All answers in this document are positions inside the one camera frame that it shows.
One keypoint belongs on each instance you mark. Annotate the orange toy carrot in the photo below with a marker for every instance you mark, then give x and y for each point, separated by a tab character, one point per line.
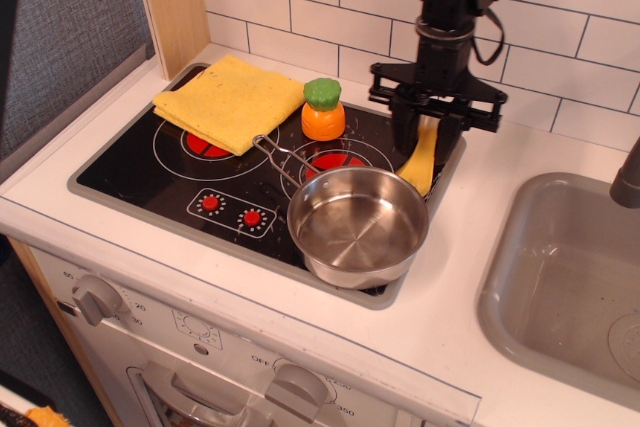
323	117

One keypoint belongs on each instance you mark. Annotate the grey timer knob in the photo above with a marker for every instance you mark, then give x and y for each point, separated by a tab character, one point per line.
96	299

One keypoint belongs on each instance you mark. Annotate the grey faucet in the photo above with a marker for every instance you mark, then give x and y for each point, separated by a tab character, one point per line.
625	189

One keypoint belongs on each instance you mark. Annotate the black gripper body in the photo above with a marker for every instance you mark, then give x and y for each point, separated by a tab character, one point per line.
441	82

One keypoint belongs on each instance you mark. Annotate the grey oven knob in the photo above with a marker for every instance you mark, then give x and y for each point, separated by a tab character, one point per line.
297	391

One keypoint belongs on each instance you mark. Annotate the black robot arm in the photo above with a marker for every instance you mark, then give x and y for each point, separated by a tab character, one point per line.
453	18

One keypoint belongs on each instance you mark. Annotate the yellow folded cloth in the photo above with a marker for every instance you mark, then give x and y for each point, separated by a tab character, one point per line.
230	103

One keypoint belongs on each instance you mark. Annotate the orange fuzzy object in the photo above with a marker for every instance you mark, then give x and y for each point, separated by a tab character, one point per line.
35	417

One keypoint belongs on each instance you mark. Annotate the oven door handle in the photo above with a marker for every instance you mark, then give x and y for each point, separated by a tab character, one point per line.
180	401

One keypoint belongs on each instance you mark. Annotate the stainless steel pan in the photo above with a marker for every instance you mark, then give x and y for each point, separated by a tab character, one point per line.
356	227

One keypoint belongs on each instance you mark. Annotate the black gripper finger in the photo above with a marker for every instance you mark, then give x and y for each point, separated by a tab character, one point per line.
405	119
448	132

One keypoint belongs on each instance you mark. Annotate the wooden side post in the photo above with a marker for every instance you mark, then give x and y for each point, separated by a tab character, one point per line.
179	30

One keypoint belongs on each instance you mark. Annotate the yellow dish brush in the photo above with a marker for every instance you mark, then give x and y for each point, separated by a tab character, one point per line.
418	170

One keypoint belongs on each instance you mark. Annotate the grey sink basin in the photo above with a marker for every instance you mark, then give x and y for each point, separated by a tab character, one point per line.
562	292

